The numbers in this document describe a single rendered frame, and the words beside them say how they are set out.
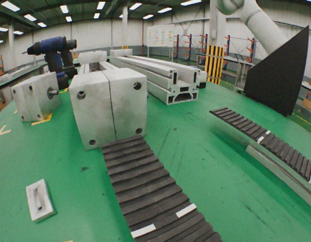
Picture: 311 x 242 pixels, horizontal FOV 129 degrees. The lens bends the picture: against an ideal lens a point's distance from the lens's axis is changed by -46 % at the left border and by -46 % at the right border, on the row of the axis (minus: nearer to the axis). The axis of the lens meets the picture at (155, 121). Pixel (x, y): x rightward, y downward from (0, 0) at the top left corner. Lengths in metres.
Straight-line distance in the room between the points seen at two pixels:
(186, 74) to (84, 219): 0.36
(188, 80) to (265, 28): 0.42
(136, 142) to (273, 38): 0.60
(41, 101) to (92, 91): 0.21
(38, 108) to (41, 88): 0.05
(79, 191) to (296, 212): 0.27
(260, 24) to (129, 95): 0.59
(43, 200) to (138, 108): 0.17
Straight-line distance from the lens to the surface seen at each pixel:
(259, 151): 0.24
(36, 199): 0.18
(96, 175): 0.18
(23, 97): 0.37
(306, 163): 0.25
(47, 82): 0.38
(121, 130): 0.20
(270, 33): 0.64
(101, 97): 0.17
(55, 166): 0.21
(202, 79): 0.50
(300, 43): 0.56
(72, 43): 0.82
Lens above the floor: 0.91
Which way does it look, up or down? 30 degrees down
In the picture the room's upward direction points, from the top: 2 degrees clockwise
